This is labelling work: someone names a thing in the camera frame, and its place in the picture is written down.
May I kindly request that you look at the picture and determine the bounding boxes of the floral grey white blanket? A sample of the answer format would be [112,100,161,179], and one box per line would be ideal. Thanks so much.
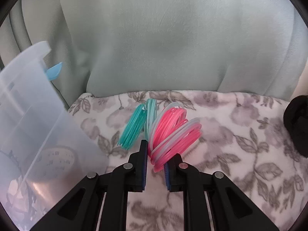
[69,91,307,230]

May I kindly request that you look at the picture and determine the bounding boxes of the pink and teal hair ties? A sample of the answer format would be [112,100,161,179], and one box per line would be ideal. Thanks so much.
[117,98,203,173]

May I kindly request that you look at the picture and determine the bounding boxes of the clear plastic storage bin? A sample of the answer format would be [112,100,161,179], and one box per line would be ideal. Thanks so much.
[1,41,108,230]

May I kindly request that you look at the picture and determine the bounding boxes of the black box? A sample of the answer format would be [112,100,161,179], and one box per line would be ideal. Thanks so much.
[283,95,308,158]

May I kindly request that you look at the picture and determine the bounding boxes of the pale green curtain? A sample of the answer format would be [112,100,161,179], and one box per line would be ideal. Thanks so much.
[1,0,307,104]

